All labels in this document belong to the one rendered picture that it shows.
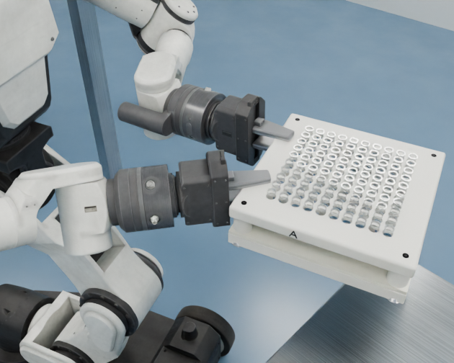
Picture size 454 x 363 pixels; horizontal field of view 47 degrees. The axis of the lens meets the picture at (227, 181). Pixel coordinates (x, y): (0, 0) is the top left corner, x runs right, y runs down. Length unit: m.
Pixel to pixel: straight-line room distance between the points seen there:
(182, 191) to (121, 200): 0.08
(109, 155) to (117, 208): 1.33
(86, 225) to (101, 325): 0.50
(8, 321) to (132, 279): 0.52
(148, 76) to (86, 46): 0.90
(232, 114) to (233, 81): 2.29
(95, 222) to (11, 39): 0.35
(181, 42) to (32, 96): 0.30
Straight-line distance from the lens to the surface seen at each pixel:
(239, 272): 2.02
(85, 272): 1.16
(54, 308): 1.58
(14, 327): 1.60
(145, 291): 1.20
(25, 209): 0.68
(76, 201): 0.72
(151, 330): 1.69
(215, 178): 0.69
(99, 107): 1.91
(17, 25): 0.93
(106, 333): 1.21
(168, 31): 1.10
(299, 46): 3.53
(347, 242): 0.67
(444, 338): 0.85
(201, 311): 1.68
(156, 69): 0.92
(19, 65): 0.95
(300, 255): 0.71
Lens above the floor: 1.57
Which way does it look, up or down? 41 degrees down
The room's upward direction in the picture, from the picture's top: straight up
